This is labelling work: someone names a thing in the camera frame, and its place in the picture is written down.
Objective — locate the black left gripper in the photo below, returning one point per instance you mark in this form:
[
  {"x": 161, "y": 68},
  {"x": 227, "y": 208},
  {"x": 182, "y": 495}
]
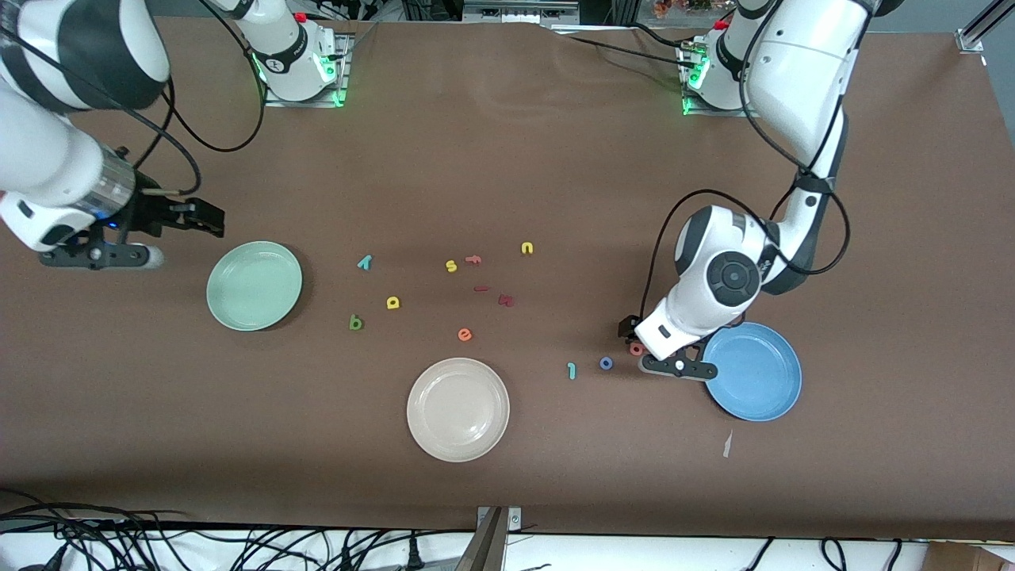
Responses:
[{"x": 630, "y": 325}]

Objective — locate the aluminium frame profile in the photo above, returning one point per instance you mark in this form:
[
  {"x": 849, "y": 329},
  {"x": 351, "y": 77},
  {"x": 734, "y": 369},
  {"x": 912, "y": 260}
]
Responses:
[{"x": 971, "y": 38}]

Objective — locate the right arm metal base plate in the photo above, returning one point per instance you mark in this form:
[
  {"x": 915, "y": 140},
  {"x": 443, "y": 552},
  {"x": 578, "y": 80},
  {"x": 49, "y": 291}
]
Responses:
[{"x": 343, "y": 63}]

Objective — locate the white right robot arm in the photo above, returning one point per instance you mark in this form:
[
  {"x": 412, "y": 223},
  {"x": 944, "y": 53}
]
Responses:
[{"x": 47, "y": 151}]

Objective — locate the beige plate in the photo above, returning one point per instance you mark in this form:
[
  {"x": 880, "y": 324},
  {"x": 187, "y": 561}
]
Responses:
[{"x": 457, "y": 409}]

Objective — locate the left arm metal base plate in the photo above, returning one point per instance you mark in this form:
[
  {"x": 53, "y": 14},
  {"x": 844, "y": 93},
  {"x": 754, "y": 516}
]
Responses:
[{"x": 714, "y": 113}]

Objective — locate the metal table edge bracket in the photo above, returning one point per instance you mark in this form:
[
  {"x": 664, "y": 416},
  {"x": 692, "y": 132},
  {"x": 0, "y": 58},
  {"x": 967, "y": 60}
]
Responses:
[{"x": 514, "y": 517}]

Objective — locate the brown table cover sheet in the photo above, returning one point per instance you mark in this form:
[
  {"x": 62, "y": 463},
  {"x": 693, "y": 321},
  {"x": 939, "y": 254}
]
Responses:
[{"x": 555, "y": 159}]

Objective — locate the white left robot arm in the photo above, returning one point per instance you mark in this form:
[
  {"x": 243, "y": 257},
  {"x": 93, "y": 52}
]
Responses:
[{"x": 801, "y": 71}]

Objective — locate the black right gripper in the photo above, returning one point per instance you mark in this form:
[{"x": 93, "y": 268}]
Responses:
[{"x": 152, "y": 216}]

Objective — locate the green plate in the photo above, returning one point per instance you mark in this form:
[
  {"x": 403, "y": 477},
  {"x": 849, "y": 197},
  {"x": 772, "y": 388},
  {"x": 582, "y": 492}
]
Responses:
[{"x": 254, "y": 285}]

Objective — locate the small grey paper scrap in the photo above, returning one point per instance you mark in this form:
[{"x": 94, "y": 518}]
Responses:
[{"x": 727, "y": 446}]

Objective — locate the cardboard box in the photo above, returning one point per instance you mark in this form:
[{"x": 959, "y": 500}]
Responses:
[{"x": 967, "y": 559}]

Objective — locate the grey metal equipment rack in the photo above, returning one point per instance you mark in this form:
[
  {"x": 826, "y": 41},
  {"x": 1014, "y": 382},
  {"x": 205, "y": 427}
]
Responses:
[{"x": 515, "y": 9}]

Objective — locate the blue plate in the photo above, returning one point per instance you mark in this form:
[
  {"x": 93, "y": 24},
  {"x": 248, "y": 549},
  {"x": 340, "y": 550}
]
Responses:
[{"x": 753, "y": 381}]

